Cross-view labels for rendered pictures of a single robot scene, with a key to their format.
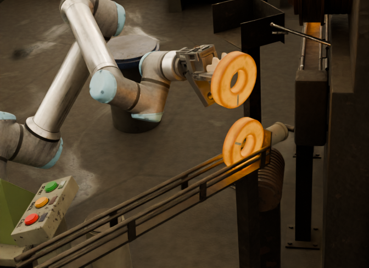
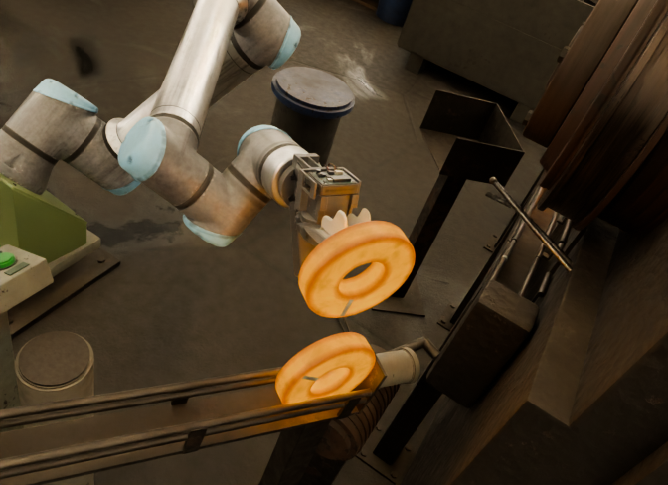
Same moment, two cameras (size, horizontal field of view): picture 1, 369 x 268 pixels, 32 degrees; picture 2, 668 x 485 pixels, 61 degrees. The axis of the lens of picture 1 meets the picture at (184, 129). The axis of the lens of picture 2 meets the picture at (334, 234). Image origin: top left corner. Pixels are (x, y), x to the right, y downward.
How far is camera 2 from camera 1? 1.04 m
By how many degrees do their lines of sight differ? 9
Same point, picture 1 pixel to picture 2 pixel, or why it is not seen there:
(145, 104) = (206, 212)
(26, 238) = not seen: outside the picture
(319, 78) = (519, 319)
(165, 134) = not seen: hidden behind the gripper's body
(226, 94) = (325, 294)
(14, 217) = (24, 241)
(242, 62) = (387, 251)
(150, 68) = (249, 156)
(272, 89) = (461, 218)
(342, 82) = (558, 384)
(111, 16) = (273, 37)
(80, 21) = (202, 18)
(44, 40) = not seen: hidden behind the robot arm
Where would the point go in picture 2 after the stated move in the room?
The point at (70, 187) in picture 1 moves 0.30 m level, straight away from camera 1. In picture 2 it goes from (27, 279) to (96, 177)
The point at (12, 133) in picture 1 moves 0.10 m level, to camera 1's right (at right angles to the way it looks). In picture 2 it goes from (78, 129) to (112, 143)
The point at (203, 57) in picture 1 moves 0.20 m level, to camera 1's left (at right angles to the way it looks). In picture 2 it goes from (327, 197) to (191, 140)
